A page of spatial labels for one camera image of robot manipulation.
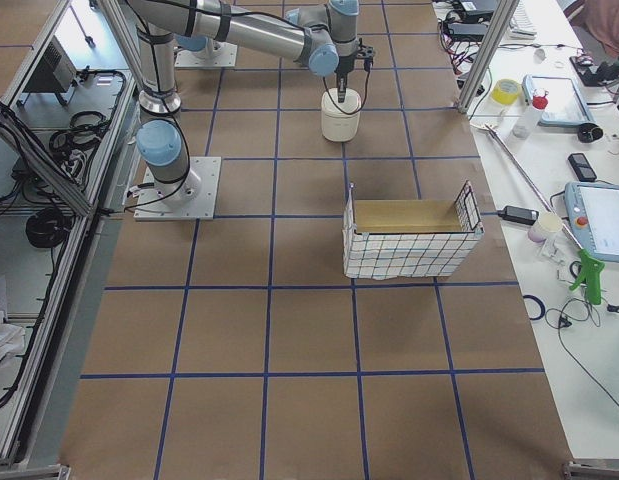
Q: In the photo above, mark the clear bottle red cap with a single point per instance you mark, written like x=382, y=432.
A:
x=530, y=118

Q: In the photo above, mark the wire grid wooden box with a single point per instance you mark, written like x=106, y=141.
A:
x=387, y=239

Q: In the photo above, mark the blue tape roll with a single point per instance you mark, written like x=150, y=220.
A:
x=535, y=307

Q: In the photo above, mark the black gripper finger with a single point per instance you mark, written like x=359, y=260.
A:
x=341, y=95

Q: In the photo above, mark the white trash can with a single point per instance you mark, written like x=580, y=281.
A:
x=340, y=120

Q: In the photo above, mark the green handled grabber tool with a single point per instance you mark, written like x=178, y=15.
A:
x=589, y=276

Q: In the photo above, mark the yellow tape roll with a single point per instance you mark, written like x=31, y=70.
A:
x=506, y=92

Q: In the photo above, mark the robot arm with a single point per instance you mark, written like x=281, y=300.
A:
x=323, y=38

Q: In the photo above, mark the black power adapter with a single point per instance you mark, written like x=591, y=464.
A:
x=466, y=32

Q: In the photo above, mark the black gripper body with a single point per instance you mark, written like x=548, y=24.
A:
x=343, y=66

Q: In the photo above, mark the blue teach pendant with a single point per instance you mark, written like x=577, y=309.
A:
x=566, y=105
x=593, y=213

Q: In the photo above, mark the aluminium frame post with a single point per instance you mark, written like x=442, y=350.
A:
x=496, y=30

